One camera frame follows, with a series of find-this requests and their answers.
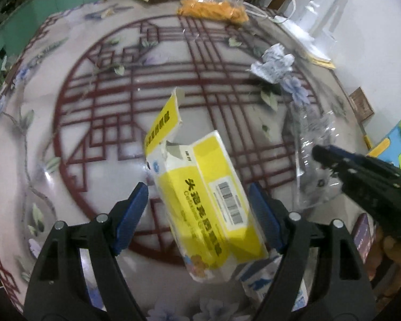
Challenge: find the crumpled white paper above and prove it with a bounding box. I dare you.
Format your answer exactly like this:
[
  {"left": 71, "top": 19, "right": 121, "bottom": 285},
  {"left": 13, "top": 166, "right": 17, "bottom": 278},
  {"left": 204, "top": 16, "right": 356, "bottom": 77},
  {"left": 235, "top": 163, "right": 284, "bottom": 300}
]
[{"left": 250, "top": 43, "right": 295, "bottom": 84}]

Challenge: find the gold edged flat packet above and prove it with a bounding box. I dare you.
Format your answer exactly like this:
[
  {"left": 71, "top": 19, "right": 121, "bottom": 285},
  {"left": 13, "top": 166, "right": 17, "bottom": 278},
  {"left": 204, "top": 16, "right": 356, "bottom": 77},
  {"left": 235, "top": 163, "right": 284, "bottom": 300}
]
[{"left": 307, "top": 52, "right": 336, "bottom": 71}]

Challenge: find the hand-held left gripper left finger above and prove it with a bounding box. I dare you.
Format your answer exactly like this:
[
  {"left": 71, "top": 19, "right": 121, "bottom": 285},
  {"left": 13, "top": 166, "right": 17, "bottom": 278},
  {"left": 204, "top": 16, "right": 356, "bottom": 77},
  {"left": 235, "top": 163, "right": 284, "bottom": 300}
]
[{"left": 24, "top": 182, "right": 149, "bottom": 321}]

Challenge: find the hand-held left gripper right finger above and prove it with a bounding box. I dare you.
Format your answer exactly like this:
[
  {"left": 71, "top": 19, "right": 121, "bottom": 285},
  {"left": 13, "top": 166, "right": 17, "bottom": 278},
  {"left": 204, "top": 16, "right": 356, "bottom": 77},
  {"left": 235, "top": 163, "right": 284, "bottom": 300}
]
[{"left": 249, "top": 182, "right": 376, "bottom": 321}]

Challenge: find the clear plastic wrapper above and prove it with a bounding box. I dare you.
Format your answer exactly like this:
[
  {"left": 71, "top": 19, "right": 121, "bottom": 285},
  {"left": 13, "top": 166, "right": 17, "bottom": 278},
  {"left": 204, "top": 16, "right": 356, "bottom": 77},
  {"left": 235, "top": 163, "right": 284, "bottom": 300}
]
[{"left": 282, "top": 107, "right": 346, "bottom": 211}]

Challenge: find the blue white packet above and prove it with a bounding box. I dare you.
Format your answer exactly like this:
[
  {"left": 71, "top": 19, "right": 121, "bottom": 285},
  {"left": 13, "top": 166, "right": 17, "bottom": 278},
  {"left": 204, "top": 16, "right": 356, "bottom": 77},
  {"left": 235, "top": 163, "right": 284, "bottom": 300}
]
[{"left": 236, "top": 256, "right": 310, "bottom": 315}]

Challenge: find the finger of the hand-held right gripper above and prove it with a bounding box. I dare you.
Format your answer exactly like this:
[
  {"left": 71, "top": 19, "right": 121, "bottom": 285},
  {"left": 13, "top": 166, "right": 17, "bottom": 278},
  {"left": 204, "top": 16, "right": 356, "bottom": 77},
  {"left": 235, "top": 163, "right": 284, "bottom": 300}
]
[
  {"left": 341, "top": 175, "right": 401, "bottom": 239},
  {"left": 312, "top": 144, "right": 401, "bottom": 188}
]

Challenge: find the green cabinet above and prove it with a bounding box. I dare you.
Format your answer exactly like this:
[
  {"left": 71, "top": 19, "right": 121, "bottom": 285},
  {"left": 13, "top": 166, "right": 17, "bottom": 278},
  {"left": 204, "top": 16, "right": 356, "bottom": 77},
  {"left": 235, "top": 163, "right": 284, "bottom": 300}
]
[{"left": 0, "top": 0, "right": 107, "bottom": 71}]

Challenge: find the small brown box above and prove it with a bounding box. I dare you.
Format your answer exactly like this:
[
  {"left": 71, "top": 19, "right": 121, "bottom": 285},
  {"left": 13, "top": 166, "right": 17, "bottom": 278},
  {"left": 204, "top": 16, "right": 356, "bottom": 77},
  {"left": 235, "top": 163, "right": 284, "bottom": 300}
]
[{"left": 349, "top": 87, "right": 375, "bottom": 121}]

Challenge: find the yellow white carton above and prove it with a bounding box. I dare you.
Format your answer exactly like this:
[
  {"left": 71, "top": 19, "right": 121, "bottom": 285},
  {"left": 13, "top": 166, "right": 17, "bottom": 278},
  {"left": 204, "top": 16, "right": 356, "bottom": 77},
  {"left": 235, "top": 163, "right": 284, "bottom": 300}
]
[{"left": 144, "top": 87, "right": 269, "bottom": 283}]

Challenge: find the person's right hand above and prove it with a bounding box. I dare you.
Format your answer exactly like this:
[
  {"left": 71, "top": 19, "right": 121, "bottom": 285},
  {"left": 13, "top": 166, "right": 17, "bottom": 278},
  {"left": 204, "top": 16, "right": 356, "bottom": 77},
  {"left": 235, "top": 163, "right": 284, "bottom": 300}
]
[{"left": 371, "top": 236, "right": 401, "bottom": 286}]

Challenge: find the purple packet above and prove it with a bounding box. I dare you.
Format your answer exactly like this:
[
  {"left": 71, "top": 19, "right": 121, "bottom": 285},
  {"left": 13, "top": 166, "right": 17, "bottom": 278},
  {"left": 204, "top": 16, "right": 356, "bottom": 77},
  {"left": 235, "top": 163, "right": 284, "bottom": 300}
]
[{"left": 352, "top": 214, "right": 378, "bottom": 262}]

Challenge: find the blue green printed box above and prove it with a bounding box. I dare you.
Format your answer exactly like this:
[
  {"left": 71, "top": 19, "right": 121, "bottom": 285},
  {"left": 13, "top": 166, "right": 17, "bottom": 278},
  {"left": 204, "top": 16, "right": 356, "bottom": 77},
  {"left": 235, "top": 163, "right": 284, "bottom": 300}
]
[{"left": 368, "top": 115, "right": 401, "bottom": 172}]

